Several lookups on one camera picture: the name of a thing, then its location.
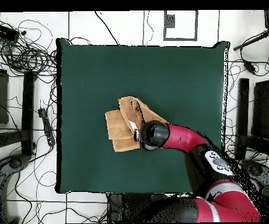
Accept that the dark green table cloth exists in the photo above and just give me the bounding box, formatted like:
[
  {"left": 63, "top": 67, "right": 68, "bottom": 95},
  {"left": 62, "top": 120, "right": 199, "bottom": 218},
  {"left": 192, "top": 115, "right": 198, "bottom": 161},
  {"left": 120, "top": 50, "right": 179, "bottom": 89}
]
[{"left": 55, "top": 37, "right": 230, "bottom": 195}]

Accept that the tangle of black cables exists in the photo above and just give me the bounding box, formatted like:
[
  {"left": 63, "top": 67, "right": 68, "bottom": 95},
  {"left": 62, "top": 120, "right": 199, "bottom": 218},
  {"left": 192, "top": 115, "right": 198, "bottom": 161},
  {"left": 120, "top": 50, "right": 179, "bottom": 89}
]
[{"left": 0, "top": 13, "right": 58, "bottom": 81}]

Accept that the dark pedestal leg with caster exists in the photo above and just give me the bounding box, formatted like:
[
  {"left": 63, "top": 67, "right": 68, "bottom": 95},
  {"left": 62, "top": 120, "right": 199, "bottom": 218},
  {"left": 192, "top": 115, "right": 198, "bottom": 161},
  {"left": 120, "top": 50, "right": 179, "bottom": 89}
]
[
  {"left": 0, "top": 153, "right": 30, "bottom": 224},
  {"left": 240, "top": 159, "right": 269, "bottom": 187}
]

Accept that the black power adapter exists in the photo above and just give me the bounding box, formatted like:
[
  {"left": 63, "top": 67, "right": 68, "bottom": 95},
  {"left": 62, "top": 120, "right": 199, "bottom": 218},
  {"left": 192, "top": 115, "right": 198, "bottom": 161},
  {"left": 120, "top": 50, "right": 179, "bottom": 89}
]
[{"left": 243, "top": 59, "right": 256, "bottom": 75}]

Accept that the thin black cable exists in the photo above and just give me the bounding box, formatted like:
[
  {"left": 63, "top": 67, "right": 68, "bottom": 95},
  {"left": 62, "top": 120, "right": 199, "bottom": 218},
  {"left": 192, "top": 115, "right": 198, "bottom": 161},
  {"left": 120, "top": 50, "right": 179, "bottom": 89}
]
[{"left": 94, "top": 10, "right": 120, "bottom": 46}]

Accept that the black stand bar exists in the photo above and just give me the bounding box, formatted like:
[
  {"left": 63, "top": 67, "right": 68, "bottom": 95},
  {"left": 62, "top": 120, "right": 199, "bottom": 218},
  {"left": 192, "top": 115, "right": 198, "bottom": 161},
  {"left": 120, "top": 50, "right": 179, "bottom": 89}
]
[
  {"left": 235, "top": 78, "right": 250, "bottom": 160},
  {"left": 21, "top": 71, "right": 36, "bottom": 156}
]

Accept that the grey square floor frame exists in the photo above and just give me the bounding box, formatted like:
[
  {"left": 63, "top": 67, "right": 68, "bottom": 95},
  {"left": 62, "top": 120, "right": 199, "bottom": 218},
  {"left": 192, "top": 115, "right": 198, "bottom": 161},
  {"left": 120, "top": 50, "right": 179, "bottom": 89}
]
[{"left": 163, "top": 10, "right": 198, "bottom": 42}]

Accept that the black power strip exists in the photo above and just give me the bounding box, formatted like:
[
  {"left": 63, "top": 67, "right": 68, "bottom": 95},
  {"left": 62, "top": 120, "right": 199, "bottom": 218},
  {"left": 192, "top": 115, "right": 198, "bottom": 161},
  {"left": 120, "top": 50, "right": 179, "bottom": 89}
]
[{"left": 37, "top": 108, "right": 56, "bottom": 147}]

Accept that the tan terry towel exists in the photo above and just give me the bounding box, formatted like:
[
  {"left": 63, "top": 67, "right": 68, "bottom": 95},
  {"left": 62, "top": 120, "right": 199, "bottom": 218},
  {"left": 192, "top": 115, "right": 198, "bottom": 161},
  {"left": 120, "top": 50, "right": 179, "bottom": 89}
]
[{"left": 104, "top": 96, "right": 169, "bottom": 153}]

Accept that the black tripod pole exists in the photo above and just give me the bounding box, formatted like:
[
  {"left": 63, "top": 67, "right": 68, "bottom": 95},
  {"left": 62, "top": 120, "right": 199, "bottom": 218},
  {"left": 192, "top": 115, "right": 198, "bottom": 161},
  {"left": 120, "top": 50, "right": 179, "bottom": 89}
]
[{"left": 233, "top": 29, "right": 269, "bottom": 51}]

